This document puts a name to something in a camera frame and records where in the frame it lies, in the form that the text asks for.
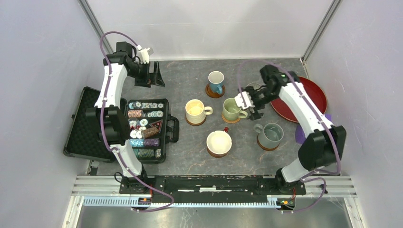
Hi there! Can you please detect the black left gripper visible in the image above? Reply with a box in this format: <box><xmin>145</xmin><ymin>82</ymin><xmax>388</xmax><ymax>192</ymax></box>
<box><xmin>127</xmin><ymin>61</ymin><xmax>165</xmax><ymax>88</ymax></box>

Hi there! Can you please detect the grey ribbed mug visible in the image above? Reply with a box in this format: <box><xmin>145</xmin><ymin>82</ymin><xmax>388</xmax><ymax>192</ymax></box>
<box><xmin>247</xmin><ymin>82</ymin><xmax>261</xmax><ymax>90</ymax></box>

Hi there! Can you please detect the light green mug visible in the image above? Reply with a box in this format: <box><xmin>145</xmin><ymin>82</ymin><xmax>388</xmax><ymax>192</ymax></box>
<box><xmin>222</xmin><ymin>98</ymin><xmax>249</xmax><ymax>120</ymax></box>

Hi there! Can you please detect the blue patterned mug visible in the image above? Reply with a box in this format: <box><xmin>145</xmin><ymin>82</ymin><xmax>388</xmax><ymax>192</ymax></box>
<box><xmin>208</xmin><ymin>71</ymin><xmax>224</xmax><ymax>95</ymax></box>

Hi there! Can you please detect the woven light brown coaster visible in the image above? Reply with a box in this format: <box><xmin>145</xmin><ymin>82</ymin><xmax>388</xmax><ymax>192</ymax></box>
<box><xmin>221</xmin><ymin>113</ymin><xmax>240</xmax><ymax>124</ymax></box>

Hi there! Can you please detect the brown wooden coaster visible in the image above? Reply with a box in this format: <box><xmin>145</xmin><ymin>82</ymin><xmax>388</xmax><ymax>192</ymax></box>
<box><xmin>256</xmin><ymin>135</ymin><xmax>279</xmax><ymax>151</ymax></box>
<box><xmin>207</xmin><ymin>148</ymin><xmax>228</xmax><ymax>158</ymax></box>
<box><xmin>205</xmin><ymin>84</ymin><xmax>226</xmax><ymax>98</ymax></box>
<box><xmin>185</xmin><ymin>117</ymin><xmax>206</xmax><ymax>126</ymax></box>

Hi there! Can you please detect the white red mug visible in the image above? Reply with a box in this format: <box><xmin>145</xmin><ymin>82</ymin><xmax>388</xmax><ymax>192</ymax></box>
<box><xmin>206</xmin><ymin>127</ymin><xmax>232</xmax><ymax>154</ymax></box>

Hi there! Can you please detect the cream mug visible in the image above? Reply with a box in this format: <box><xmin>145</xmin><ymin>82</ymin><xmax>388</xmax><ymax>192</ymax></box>
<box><xmin>185</xmin><ymin>99</ymin><xmax>213</xmax><ymax>123</ymax></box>

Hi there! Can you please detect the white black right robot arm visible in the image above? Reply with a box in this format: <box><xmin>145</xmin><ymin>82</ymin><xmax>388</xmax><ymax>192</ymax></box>
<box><xmin>239</xmin><ymin>63</ymin><xmax>346</xmax><ymax>194</ymax></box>

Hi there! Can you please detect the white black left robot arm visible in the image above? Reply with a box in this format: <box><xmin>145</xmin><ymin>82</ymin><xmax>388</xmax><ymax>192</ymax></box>
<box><xmin>86</xmin><ymin>41</ymin><xmax>165</xmax><ymax>194</ymax></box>

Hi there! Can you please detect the brown wooden coaster back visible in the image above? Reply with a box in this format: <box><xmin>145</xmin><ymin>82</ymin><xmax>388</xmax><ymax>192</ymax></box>
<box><xmin>205</xmin><ymin>84</ymin><xmax>226</xmax><ymax>98</ymax></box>

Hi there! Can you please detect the red round tray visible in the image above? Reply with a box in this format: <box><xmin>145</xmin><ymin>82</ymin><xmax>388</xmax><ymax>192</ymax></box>
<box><xmin>270</xmin><ymin>76</ymin><xmax>327</xmax><ymax>123</ymax></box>

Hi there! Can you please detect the black poker chip case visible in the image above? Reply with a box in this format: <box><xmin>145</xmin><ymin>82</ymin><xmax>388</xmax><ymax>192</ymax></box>
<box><xmin>126</xmin><ymin>98</ymin><xmax>180</xmax><ymax>164</ymax></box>

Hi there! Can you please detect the black foam-lined case lid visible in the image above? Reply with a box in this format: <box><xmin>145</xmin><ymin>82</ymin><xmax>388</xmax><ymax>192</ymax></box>
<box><xmin>63</xmin><ymin>86</ymin><xmax>116</xmax><ymax>163</ymax></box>

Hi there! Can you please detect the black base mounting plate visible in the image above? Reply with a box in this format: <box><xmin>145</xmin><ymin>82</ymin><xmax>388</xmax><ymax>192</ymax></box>
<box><xmin>119</xmin><ymin>175</ymin><xmax>307</xmax><ymax>204</ymax></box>

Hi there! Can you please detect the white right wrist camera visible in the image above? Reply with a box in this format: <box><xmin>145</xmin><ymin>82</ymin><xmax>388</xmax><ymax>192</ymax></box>
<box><xmin>234</xmin><ymin>91</ymin><xmax>254</xmax><ymax>110</ymax></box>

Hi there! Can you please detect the aluminium frame rail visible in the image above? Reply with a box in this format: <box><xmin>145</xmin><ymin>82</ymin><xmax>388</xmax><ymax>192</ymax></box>
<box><xmin>71</xmin><ymin>176</ymin><xmax>357</xmax><ymax>209</ymax></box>

